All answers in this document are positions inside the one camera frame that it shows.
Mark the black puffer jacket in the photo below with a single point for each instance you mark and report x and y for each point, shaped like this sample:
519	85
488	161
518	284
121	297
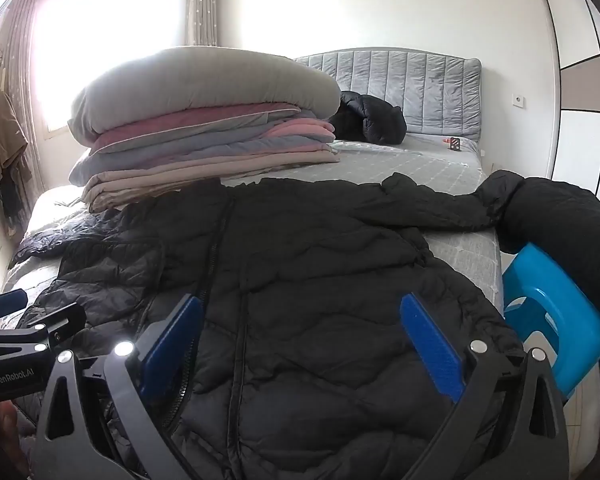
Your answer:
305	270

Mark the mauve quilt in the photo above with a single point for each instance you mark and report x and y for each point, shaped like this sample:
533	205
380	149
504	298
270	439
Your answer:
180	122

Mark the grey-blue quilt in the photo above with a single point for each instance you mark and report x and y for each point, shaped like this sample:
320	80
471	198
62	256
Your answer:
145	157

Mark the grey padded headboard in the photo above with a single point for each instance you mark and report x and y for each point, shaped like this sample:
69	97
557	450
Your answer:
420	85

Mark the small red and black packet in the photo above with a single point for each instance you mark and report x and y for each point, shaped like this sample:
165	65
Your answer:
452	144

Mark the short grey patterned curtain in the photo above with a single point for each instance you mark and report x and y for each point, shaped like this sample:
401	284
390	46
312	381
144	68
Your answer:
202	10

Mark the crumpled black down jacket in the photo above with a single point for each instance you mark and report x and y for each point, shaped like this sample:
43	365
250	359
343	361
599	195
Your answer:
375	120

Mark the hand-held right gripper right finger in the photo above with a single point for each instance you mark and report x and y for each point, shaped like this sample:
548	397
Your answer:
432	345

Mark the pink blanket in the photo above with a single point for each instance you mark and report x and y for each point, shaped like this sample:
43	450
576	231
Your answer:
305	132

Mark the dark hanging garment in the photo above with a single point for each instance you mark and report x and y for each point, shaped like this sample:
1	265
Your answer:
15	195

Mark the long grey patterned curtain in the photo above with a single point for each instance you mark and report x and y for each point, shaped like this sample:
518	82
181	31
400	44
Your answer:
20	60

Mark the black coat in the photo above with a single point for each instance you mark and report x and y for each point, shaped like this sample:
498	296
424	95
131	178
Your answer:
565	225

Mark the bright window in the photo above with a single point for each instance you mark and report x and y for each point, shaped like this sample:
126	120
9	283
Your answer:
105	25

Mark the blue plastic stool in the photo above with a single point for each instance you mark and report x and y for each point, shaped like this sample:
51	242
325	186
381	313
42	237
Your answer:
575	320

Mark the beige blanket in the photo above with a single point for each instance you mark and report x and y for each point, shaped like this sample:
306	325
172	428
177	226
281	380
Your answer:
180	177

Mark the white and grey wardrobe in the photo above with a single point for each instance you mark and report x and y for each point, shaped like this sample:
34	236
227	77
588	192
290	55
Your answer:
580	85

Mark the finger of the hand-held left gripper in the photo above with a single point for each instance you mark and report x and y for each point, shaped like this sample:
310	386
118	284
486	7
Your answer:
5	302
62	320

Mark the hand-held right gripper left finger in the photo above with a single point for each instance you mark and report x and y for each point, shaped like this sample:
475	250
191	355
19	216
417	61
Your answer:
172	345

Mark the brown hanging coat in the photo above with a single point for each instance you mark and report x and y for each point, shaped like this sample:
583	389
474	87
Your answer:
5	130

